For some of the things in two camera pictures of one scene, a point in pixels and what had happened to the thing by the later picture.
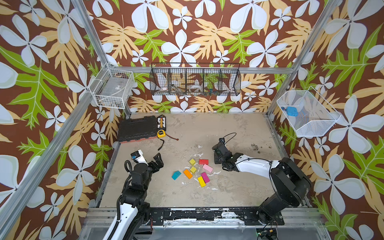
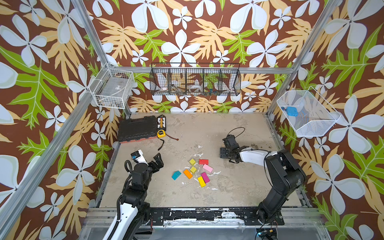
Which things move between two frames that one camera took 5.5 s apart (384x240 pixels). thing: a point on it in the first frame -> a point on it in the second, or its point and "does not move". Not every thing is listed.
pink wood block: x=207 y=167 does not move
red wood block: x=203 y=161 does not move
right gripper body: x=220 y=151 -> x=229 y=151
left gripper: x=159 y=163 does not move
